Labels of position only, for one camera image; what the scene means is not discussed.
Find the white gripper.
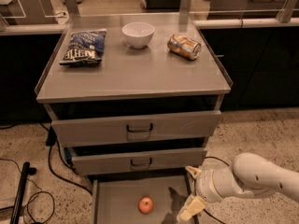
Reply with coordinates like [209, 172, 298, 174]
[177, 166, 232, 222]

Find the red apple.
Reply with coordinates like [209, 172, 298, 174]
[137, 196, 154, 215]

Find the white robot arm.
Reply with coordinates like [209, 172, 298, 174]
[177, 153, 299, 223]

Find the middle grey drawer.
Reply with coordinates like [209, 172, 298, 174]
[72, 147, 207, 175]

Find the bottom grey open drawer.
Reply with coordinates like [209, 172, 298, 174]
[90, 175, 200, 224]

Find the grey drawer cabinet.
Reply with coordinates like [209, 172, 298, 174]
[36, 13, 232, 164]

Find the top grey drawer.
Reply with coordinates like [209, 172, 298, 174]
[51, 110, 221, 147]

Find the crushed metallic soda can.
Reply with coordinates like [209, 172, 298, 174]
[167, 35, 201, 61]

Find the white ceramic bowl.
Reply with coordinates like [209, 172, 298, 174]
[121, 22, 155, 49]

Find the black pole on floor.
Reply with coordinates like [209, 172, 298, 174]
[9, 161, 36, 224]

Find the blue kettle chips bag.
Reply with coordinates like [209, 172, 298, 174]
[59, 29, 107, 67]

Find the black cable on right floor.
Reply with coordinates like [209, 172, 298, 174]
[202, 156, 232, 224]

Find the black cable on floor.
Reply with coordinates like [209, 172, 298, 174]
[202, 156, 232, 224]
[38, 122, 93, 196]

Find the thin black looped cable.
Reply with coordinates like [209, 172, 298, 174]
[0, 158, 56, 224]

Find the black cable on left floor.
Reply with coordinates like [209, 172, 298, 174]
[38, 122, 93, 196]

